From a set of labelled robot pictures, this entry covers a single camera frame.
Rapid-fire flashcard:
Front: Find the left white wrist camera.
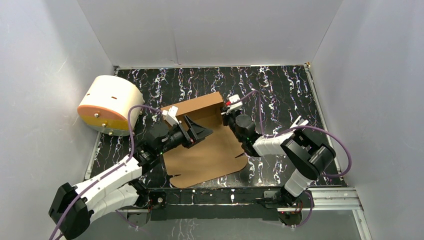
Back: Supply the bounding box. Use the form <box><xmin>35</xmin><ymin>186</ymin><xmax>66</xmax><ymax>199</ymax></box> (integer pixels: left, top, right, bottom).
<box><xmin>162</xmin><ymin>105</ymin><xmax>180</xmax><ymax>126</ymax></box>

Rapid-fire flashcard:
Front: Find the aluminium front frame rail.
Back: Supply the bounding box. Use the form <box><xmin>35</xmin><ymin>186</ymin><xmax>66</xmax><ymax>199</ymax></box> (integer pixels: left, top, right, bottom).
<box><xmin>115</xmin><ymin>188</ymin><xmax>364</xmax><ymax>214</ymax></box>

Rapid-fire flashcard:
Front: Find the brown cardboard box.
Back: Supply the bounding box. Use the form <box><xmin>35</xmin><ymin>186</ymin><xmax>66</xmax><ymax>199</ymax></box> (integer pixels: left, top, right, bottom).
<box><xmin>163</xmin><ymin>92</ymin><xmax>248</xmax><ymax>188</ymax></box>

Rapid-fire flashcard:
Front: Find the cream cylindrical drum device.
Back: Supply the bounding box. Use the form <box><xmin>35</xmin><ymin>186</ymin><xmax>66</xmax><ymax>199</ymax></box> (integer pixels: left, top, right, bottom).
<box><xmin>76</xmin><ymin>75</ymin><xmax>145</xmax><ymax>137</ymax></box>

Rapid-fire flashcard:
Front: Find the small white plastic clip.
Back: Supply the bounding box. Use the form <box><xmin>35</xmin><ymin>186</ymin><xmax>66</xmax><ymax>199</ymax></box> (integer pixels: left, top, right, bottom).
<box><xmin>290</xmin><ymin>115</ymin><xmax>309</xmax><ymax>128</ymax></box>

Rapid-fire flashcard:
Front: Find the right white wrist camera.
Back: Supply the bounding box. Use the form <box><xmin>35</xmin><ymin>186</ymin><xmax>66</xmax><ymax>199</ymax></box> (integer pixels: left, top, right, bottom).
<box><xmin>223</xmin><ymin>94</ymin><xmax>243</xmax><ymax>115</ymax></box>

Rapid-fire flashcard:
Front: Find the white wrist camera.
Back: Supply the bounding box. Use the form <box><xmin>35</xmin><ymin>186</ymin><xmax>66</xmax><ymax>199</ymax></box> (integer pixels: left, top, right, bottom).
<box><xmin>223</xmin><ymin>94</ymin><xmax>243</xmax><ymax>115</ymax></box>
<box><xmin>162</xmin><ymin>105</ymin><xmax>180</xmax><ymax>126</ymax></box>

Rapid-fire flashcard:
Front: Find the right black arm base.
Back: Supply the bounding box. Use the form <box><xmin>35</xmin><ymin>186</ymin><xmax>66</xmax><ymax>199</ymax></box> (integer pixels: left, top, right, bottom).
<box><xmin>255</xmin><ymin>187</ymin><xmax>315</xmax><ymax>229</ymax></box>

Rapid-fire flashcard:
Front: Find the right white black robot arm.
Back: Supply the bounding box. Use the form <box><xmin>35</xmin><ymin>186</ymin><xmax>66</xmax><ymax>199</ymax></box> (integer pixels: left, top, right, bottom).
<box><xmin>221</xmin><ymin>110</ymin><xmax>336</xmax><ymax>207</ymax></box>

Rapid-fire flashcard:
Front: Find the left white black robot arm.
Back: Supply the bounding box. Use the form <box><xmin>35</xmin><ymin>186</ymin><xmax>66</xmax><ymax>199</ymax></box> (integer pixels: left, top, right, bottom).
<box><xmin>48</xmin><ymin>115</ymin><xmax>213</xmax><ymax>240</ymax></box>

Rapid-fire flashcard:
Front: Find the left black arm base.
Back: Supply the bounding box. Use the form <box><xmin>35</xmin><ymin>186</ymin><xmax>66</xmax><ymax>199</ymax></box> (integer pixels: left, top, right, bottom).
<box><xmin>125</xmin><ymin>184</ymin><xmax>167</xmax><ymax>230</ymax></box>

